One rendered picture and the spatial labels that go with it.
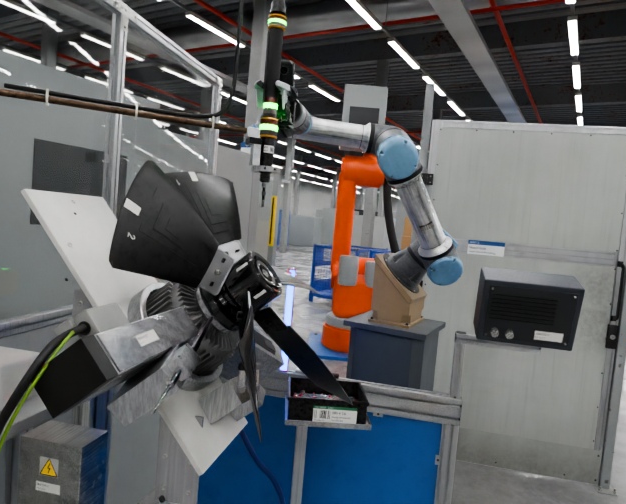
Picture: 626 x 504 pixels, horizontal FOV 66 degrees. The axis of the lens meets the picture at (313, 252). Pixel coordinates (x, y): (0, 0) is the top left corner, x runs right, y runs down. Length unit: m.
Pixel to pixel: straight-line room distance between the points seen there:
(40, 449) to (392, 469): 0.98
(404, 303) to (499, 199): 1.36
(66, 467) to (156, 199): 0.60
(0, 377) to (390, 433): 1.06
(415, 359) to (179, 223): 1.05
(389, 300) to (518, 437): 1.64
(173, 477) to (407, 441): 0.74
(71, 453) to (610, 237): 2.72
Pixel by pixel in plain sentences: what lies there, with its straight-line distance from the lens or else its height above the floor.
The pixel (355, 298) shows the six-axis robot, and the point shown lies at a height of 0.60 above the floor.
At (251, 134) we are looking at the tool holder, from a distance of 1.18.
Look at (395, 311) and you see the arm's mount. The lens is 1.76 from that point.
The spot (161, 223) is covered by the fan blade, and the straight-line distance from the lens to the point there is 0.94.
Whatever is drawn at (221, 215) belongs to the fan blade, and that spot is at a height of 1.34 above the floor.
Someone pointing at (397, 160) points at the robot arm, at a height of 1.54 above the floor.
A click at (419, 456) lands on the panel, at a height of 0.66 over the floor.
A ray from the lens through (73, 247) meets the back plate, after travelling 1.15.
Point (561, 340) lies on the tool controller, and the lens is 1.54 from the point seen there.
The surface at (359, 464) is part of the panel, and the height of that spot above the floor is 0.60.
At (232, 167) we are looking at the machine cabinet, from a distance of 5.71.
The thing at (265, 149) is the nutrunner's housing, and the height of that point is 1.51.
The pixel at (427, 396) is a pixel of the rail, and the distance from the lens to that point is 1.55.
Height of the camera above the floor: 1.34
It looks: 4 degrees down
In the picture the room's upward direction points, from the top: 5 degrees clockwise
